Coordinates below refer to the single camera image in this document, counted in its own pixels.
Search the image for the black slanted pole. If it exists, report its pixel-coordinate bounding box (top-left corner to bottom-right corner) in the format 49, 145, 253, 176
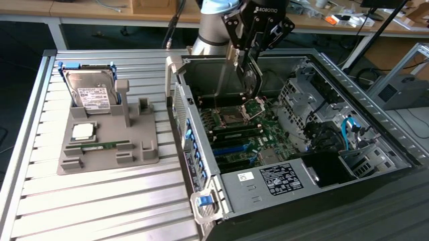
341, 0, 412, 73

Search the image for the silver CPU chip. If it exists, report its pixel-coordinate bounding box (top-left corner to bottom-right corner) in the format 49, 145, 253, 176
71, 122, 99, 142

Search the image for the grey plastic parts rack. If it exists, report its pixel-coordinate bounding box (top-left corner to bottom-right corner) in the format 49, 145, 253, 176
57, 79, 161, 176

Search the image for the grey power supply unit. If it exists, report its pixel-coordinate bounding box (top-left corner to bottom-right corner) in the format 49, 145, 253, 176
220, 160, 324, 214

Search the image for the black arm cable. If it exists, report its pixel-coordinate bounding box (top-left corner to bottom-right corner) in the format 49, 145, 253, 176
165, 0, 188, 49

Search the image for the silver disk bay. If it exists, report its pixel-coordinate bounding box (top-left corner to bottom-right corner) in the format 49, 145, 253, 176
337, 143, 392, 179

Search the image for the RAM stick with label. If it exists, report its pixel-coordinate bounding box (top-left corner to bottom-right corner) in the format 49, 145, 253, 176
214, 130, 265, 142

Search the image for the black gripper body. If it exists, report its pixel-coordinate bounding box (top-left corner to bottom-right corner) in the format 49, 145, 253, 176
240, 0, 292, 34

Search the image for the brown cardboard piece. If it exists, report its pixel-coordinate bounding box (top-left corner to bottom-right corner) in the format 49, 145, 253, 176
404, 0, 429, 25

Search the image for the green graphics card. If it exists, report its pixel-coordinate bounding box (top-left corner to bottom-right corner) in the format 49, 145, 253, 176
225, 45, 267, 101

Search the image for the open black PC case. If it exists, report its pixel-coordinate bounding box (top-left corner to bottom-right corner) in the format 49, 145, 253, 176
166, 49, 429, 241

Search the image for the blue wire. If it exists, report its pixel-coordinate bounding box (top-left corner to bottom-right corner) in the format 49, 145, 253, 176
341, 117, 363, 152

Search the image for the green bare RAM stick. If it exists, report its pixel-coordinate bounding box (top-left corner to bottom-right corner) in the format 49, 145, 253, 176
66, 140, 132, 151

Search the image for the silver socket cover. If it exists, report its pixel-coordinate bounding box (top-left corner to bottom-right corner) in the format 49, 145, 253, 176
238, 97, 269, 121

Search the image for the brown cardboard box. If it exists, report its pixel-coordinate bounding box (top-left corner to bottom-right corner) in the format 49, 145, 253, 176
132, 0, 178, 15

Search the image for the wooden desk white frame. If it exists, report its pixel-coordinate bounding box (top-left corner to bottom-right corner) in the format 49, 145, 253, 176
288, 0, 429, 70
0, 0, 202, 51

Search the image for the aluminium profile frame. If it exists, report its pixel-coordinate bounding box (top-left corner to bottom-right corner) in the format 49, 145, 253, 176
393, 42, 429, 76

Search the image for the green motherboard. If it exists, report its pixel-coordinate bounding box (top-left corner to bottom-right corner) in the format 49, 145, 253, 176
197, 99, 300, 174

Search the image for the blue expansion slot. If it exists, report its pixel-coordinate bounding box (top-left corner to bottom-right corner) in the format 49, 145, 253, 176
213, 144, 257, 156

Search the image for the black monitor with stand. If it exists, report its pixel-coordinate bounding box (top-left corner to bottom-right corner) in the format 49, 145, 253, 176
360, 0, 385, 21

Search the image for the silver chipset heat sink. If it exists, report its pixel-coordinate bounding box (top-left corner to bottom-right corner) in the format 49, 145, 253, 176
257, 150, 283, 164

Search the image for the hard disk with blue carrier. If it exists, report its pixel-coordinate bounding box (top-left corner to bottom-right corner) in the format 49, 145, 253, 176
58, 61, 122, 115

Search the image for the grey metal cabinet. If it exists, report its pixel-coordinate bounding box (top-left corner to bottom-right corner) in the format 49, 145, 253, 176
367, 73, 429, 111

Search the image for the CPU socket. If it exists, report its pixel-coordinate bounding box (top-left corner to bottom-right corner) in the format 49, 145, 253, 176
217, 107, 250, 127

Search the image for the black wire bundle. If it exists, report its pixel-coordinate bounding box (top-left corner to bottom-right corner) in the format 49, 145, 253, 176
304, 122, 348, 153

